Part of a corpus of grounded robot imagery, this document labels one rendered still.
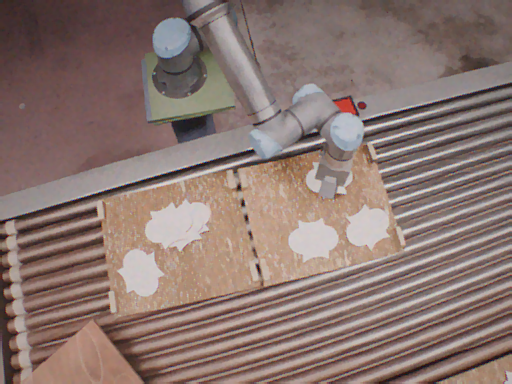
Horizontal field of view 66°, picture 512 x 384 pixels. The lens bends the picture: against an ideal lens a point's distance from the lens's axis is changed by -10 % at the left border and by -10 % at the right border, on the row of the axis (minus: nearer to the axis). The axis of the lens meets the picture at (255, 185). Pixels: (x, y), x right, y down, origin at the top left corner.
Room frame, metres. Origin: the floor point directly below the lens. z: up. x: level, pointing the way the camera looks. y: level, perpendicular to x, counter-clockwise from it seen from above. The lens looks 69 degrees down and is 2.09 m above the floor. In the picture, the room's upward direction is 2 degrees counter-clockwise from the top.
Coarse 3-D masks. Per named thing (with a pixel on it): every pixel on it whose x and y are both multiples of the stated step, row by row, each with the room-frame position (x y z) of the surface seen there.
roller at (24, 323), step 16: (464, 192) 0.41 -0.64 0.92; (480, 192) 0.41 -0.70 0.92; (400, 208) 0.37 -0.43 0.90; (416, 208) 0.37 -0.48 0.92; (432, 208) 0.36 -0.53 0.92; (256, 256) 0.24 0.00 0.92; (80, 304) 0.11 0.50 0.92; (96, 304) 0.11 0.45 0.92; (16, 320) 0.06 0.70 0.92; (32, 320) 0.06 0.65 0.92; (48, 320) 0.06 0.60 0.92; (64, 320) 0.06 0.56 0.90
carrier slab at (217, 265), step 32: (160, 192) 0.43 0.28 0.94; (192, 192) 0.43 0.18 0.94; (224, 192) 0.43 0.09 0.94; (128, 224) 0.34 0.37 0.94; (224, 224) 0.33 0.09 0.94; (160, 256) 0.24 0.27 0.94; (192, 256) 0.24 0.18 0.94; (224, 256) 0.24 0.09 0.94; (160, 288) 0.15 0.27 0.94; (192, 288) 0.15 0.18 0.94; (224, 288) 0.15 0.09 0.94
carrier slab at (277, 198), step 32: (288, 160) 0.52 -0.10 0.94; (256, 192) 0.43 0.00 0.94; (288, 192) 0.42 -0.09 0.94; (352, 192) 0.42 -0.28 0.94; (384, 192) 0.41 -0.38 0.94; (256, 224) 0.33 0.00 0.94; (288, 224) 0.33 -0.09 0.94; (288, 256) 0.24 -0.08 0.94; (352, 256) 0.23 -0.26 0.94; (384, 256) 0.22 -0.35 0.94
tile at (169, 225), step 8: (168, 208) 0.37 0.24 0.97; (152, 216) 0.35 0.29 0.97; (160, 216) 0.35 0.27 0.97; (168, 216) 0.35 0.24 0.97; (176, 216) 0.35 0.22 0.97; (184, 216) 0.35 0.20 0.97; (152, 224) 0.33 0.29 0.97; (160, 224) 0.33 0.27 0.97; (168, 224) 0.33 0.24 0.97; (176, 224) 0.33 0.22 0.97; (184, 224) 0.33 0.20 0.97; (192, 224) 0.33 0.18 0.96; (152, 232) 0.30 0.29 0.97; (160, 232) 0.30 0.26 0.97; (168, 232) 0.30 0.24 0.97; (176, 232) 0.30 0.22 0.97; (184, 232) 0.30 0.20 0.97; (152, 240) 0.28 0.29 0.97; (160, 240) 0.28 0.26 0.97; (168, 240) 0.28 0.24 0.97; (176, 240) 0.28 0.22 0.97
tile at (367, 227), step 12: (360, 216) 0.34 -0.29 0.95; (372, 216) 0.34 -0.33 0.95; (384, 216) 0.34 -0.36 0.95; (348, 228) 0.31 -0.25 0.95; (360, 228) 0.30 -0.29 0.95; (372, 228) 0.30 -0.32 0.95; (384, 228) 0.30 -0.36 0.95; (348, 240) 0.27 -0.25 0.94; (360, 240) 0.27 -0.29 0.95; (372, 240) 0.27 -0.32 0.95
